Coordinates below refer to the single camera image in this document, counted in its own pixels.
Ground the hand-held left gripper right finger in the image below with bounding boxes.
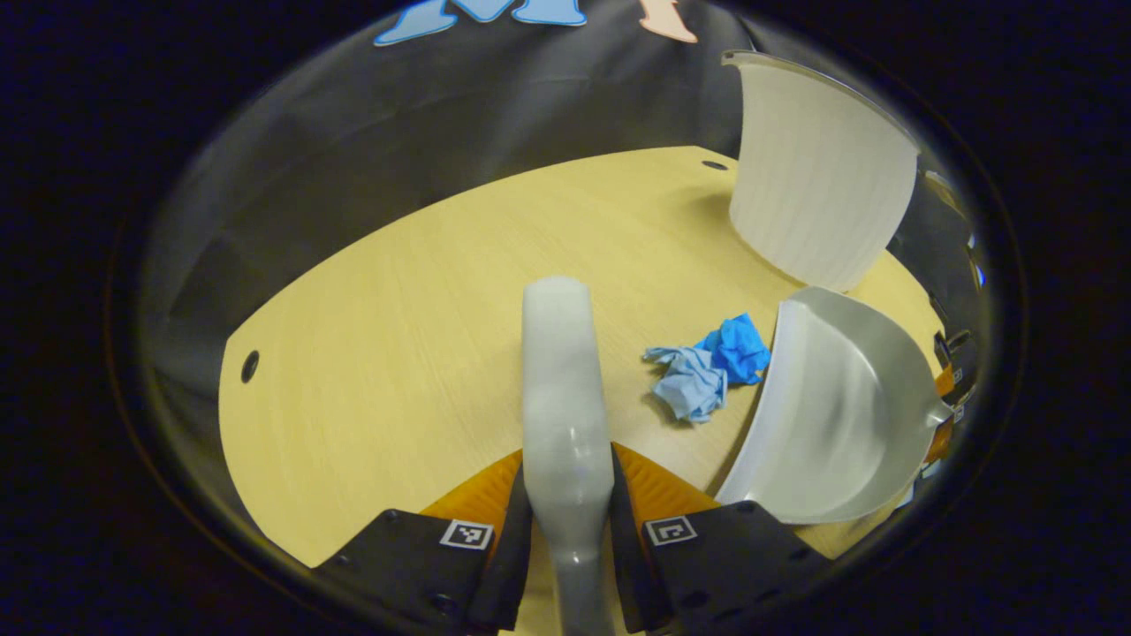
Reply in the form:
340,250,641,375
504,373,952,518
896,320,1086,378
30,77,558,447
608,442,836,632

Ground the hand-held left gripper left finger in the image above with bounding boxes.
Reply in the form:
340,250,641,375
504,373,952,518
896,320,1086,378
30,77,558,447
309,449,535,635

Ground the grey dustpan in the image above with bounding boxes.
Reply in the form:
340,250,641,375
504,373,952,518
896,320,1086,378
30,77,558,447
714,285,955,526

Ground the small white broom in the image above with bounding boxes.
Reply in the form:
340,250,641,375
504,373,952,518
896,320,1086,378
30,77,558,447
521,276,617,636

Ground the light blue paper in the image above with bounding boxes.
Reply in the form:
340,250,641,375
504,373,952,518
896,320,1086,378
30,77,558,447
643,344,729,425

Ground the white ribbed garbage bin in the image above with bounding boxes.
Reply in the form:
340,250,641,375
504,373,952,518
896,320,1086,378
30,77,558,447
720,50,922,294

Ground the black backdrop cloth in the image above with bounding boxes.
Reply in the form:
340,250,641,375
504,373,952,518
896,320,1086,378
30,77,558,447
141,0,982,496

